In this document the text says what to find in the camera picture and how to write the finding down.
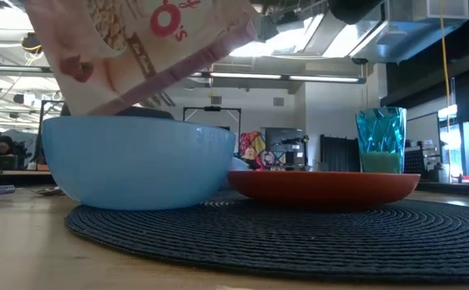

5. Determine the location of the dark woven round placemat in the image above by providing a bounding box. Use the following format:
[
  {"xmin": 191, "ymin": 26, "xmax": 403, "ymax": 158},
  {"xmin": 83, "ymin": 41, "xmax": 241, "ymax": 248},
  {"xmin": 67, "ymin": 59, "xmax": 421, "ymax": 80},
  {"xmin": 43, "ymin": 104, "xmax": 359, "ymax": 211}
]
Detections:
[{"xmin": 64, "ymin": 188, "xmax": 469, "ymax": 285}]

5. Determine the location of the teal faceted plastic cup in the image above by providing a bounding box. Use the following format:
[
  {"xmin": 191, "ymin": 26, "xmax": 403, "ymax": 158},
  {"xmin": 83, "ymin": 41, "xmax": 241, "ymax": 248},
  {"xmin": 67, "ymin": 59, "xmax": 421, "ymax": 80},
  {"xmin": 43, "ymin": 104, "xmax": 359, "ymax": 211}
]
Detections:
[{"xmin": 355, "ymin": 106, "xmax": 407, "ymax": 175}]

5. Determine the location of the yellow hanging cable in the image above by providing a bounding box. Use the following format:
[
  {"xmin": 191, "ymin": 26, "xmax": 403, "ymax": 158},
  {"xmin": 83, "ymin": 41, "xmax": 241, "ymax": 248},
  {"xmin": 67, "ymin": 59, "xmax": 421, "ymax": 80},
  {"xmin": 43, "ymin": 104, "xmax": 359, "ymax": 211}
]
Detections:
[{"xmin": 438, "ymin": 0, "xmax": 453, "ymax": 178}]

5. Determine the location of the pale blue rounded object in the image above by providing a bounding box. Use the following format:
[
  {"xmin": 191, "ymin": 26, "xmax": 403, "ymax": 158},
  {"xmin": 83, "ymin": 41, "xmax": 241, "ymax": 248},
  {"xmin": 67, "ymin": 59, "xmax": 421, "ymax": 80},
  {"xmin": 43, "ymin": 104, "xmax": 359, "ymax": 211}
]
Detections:
[{"xmin": 229, "ymin": 156, "xmax": 251, "ymax": 173}]

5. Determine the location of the colourful patchwork object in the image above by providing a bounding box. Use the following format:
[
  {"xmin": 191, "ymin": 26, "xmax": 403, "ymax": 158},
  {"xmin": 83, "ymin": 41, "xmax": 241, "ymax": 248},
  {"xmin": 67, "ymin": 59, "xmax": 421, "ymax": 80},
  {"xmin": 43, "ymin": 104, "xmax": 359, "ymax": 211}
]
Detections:
[{"xmin": 239, "ymin": 130, "xmax": 276, "ymax": 170}]

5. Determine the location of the light blue plastic bowl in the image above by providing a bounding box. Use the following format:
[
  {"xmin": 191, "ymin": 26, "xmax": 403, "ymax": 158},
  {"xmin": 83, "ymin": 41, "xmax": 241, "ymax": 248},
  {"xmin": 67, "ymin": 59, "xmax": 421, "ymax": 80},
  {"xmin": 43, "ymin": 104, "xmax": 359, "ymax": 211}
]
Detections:
[{"xmin": 41, "ymin": 115, "xmax": 236, "ymax": 211}]

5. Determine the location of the long ceiling light bar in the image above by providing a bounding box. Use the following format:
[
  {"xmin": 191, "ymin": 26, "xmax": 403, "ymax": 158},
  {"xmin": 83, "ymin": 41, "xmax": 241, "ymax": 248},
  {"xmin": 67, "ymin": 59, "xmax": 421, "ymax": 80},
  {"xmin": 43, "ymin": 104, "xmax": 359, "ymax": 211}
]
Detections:
[{"xmin": 0, "ymin": 64, "xmax": 367, "ymax": 85}]

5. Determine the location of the black ceiling-mounted device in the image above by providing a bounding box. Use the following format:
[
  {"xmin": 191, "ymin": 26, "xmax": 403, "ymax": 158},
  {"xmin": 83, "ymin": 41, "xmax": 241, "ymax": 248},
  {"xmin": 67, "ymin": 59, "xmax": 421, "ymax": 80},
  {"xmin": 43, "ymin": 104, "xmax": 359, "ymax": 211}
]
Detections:
[{"xmin": 20, "ymin": 31, "xmax": 44, "ymax": 54}]

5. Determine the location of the black ribbed panel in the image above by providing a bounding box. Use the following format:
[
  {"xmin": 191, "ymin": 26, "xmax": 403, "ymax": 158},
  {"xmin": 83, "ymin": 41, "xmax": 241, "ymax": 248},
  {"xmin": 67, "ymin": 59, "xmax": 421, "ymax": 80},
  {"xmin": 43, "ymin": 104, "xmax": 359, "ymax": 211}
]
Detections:
[{"xmin": 319, "ymin": 135, "xmax": 360, "ymax": 173}]

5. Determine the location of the pink strawberry yogurt cereal box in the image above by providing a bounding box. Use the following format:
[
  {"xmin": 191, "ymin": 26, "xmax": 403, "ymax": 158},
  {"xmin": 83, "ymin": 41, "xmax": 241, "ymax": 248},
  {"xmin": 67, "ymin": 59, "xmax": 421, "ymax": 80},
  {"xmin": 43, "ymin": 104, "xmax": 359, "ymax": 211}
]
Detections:
[{"xmin": 23, "ymin": 0, "xmax": 259, "ymax": 118}]

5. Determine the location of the person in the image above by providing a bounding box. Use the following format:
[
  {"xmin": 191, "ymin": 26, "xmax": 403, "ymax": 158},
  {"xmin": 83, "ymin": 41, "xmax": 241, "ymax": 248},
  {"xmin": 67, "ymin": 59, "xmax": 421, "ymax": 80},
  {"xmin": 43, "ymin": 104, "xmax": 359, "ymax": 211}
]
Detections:
[{"xmin": 0, "ymin": 135, "xmax": 20, "ymax": 170}]

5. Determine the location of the orange plate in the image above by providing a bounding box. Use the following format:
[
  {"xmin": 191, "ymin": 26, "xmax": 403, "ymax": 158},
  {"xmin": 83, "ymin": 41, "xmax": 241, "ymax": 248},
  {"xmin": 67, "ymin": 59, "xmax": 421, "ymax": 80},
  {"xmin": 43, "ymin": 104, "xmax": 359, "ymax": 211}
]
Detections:
[{"xmin": 226, "ymin": 171, "xmax": 421, "ymax": 211}]

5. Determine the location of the black wire mesh rack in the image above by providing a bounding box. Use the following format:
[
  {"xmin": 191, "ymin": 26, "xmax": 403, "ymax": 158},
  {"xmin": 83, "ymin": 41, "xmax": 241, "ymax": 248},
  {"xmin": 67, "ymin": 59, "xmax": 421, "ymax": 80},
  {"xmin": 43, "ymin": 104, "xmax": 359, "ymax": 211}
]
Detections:
[{"xmin": 403, "ymin": 147, "xmax": 430, "ymax": 180}]

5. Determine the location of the dark equipment shelf unit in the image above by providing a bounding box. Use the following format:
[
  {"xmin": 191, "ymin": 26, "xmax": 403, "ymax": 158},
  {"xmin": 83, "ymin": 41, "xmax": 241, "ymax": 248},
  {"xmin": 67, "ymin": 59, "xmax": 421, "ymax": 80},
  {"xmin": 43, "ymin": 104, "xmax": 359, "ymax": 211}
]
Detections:
[{"xmin": 264, "ymin": 127, "xmax": 310, "ymax": 171}]

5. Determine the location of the black metal stand frame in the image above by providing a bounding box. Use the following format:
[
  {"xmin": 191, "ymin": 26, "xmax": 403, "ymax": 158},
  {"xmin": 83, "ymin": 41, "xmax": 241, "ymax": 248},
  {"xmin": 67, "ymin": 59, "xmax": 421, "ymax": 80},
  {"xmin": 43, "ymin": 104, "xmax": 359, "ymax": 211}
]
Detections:
[{"xmin": 182, "ymin": 106, "xmax": 243, "ymax": 132}]

